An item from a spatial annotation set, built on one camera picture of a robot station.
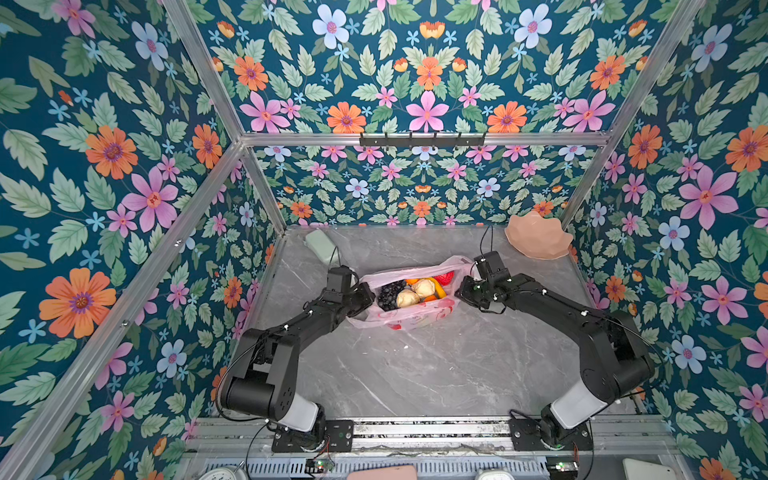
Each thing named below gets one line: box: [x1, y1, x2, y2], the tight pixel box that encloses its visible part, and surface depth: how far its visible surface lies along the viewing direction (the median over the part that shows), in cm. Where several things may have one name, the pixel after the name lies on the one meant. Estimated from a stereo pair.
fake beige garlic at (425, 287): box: [415, 278, 436, 298], surface depth 98 cm
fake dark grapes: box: [377, 279, 407, 312], surface depth 98 cm
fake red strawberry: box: [434, 271, 455, 286], surface depth 101 cm
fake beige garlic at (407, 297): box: [396, 286, 421, 307], surface depth 95 cm
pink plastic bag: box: [347, 255, 471, 330], surface depth 88 cm
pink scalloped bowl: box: [504, 211, 573, 260], surface depth 117 cm
